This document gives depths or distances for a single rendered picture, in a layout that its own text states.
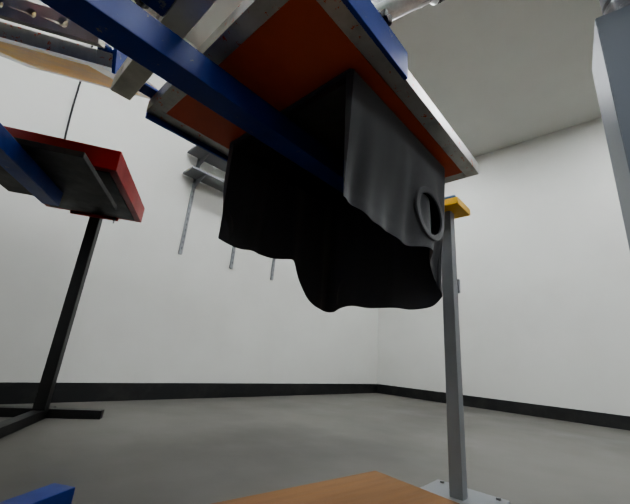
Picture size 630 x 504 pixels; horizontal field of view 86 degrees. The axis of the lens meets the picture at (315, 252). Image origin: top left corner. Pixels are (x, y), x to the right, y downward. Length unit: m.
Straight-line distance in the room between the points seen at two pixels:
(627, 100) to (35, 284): 2.71
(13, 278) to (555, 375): 4.34
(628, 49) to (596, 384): 3.32
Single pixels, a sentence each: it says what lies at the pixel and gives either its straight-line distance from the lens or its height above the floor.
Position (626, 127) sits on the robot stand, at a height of 0.88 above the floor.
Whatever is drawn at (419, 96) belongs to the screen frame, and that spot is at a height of 0.95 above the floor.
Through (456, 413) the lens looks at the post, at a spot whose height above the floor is 0.24.
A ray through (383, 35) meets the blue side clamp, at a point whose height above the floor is 0.97.
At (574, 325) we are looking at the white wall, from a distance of 4.13.
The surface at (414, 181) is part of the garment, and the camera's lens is 0.92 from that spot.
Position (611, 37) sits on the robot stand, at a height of 1.13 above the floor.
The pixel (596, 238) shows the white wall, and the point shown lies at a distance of 4.29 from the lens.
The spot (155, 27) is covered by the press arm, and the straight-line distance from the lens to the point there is 0.77.
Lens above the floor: 0.37
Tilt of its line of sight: 17 degrees up
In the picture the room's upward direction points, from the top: 5 degrees clockwise
